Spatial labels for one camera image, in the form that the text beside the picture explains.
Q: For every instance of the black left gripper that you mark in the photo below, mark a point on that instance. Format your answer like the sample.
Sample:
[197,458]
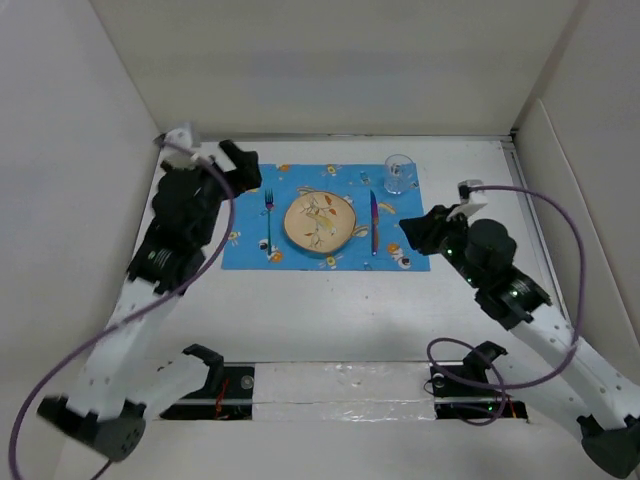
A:
[245,176]

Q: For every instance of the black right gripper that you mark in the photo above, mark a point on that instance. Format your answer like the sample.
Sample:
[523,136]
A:
[423,231]

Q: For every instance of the iridescent fork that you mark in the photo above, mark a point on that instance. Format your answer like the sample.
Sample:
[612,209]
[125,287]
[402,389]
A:
[269,206]

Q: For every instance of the blue space-print placemat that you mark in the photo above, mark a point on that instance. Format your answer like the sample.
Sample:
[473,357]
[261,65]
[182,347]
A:
[246,248]

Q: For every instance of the iridescent knife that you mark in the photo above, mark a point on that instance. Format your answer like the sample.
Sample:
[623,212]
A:
[374,212]

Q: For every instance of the clear drinking glass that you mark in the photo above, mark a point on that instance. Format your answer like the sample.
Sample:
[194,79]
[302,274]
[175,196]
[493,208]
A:
[400,174]

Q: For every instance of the beige round plate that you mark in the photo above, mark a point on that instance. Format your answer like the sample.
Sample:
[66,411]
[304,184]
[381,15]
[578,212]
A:
[320,222]

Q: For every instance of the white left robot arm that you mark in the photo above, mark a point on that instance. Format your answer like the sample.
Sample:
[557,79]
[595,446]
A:
[111,404]

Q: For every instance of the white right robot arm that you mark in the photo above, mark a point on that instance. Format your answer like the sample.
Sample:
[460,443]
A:
[598,401]

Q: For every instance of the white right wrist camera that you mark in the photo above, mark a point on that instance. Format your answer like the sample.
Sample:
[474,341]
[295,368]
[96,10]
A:
[471,200]

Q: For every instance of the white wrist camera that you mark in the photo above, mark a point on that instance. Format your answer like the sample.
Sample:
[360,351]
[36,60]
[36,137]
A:
[180,145]
[471,200]

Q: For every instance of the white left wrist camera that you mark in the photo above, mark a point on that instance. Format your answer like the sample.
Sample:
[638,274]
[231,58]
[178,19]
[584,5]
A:
[180,145]

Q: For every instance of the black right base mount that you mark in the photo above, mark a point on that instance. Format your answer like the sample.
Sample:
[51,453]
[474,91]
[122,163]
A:
[454,401]

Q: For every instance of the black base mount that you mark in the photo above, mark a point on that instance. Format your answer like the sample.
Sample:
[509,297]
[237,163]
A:
[454,401]
[231,399]

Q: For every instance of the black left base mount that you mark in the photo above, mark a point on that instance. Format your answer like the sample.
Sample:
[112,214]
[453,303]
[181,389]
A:
[231,399]

